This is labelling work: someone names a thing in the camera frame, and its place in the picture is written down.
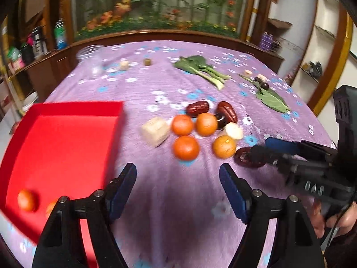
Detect dark red date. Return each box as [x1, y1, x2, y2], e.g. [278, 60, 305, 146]
[234, 147, 266, 169]

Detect white round rice cake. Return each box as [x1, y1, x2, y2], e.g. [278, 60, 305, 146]
[224, 122, 243, 140]

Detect orange tangerine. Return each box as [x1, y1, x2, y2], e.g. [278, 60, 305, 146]
[171, 114, 194, 136]
[45, 200, 57, 219]
[212, 135, 236, 159]
[17, 189, 38, 212]
[172, 136, 200, 161]
[195, 113, 218, 137]

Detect beige cake block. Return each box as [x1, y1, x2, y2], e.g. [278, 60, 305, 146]
[140, 117, 170, 148]

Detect right hand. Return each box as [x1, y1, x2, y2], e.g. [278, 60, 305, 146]
[309, 199, 357, 238]

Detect orange tangerine in tray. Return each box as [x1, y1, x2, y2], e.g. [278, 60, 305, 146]
[17, 189, 38, 212]
[45, 200, 57, 219]

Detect green leaf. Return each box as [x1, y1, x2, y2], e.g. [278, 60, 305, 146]
[240, 74, 291, 113]

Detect small dark plum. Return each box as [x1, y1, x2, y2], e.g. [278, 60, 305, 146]
[254, 76, 269, 91]

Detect small beige block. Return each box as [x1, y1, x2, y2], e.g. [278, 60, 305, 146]
[257, 74, 268, 82]

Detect smooth brown date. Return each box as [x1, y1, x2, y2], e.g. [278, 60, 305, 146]
[216, 101, 238, 124]

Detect small beige cylinder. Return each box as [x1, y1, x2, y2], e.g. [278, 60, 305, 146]
[244, 70, 252, 77]

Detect red tray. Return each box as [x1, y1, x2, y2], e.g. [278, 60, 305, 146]
[1, 102, 124, 267]

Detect wrinkled red date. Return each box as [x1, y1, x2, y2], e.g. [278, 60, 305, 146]
[186, 100, 209, 118]

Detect purple bottles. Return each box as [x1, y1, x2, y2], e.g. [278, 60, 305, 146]
[259, 31, 274, 51]

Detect purple floral tablecloth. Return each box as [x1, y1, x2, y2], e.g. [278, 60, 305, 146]
[44, 41, 333, 267]

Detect bok choy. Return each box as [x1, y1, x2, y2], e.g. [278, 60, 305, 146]
[173, 56, 231, 90]

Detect green olive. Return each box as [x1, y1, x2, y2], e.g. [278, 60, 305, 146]
[143, 58, 152, 66]

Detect small beige cube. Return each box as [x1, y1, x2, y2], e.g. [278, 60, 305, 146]
[119, 61, 129, 71]

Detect clear plastic cup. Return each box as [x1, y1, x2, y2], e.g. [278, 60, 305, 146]
[76, 44, 104, 80]

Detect green blue bottle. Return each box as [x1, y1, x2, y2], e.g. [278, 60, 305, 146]
[54, 19, 68, 50]

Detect wooden cabinet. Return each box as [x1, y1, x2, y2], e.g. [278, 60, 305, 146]
[1, 0, 283, 103]

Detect flower aquarium panel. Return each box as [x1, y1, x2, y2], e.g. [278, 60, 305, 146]
[71, 0, 246, 40]

